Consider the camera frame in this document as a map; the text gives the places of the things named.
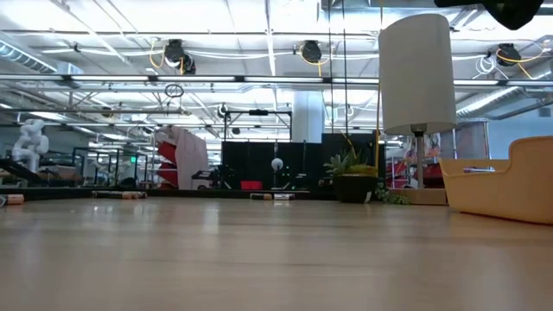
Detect potted succulent plant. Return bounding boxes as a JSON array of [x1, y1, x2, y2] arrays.
[[322, 149, 411, 206]]

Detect silver ceiling duct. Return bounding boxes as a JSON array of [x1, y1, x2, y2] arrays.
[[0, 41, 83, 74], [455, 86, 553, 120]]

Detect black workstation frames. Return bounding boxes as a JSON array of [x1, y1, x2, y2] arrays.
[[71, 146, 150, 189]]

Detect grey partition board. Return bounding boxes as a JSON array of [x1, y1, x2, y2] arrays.
[[455, 118, 492, 161]]

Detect yellow plastic bin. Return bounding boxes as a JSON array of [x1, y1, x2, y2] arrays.
[[439, 135, 553, 225]]

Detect black gantry frame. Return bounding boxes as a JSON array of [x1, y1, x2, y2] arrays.
[[223, 109, 293, 143]]

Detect red machine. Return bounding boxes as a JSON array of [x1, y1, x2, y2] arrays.
[[386, 162, 446, 190]]

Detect ceiling light rail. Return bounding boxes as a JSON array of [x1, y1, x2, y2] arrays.
[[0, 73, 553, 86]]

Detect white round column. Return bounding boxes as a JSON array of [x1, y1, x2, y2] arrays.
[[292, 90, 324, 143]]

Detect black ceiling cable reel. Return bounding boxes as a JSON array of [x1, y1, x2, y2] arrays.
[[300, 39, 324, 66], [162, 38, 198, 75], [495, 42, 523, 67]]

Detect white shade table lamp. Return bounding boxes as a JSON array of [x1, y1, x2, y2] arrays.
[[378, 12, 458, 206]]

